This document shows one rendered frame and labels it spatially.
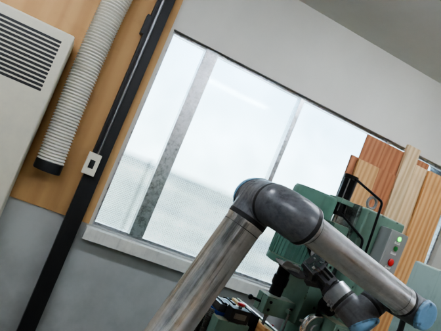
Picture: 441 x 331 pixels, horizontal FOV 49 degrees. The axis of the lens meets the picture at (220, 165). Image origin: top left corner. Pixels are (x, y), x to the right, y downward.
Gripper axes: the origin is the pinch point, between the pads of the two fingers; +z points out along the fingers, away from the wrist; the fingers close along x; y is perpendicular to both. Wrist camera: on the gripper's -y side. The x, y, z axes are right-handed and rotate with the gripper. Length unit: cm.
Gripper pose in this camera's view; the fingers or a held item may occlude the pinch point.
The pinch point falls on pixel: (291, 246)
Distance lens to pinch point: 173.9
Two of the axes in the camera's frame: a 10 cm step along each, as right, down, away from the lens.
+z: -5.9, -6.6, 4.7
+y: -0.4, -5.6, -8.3
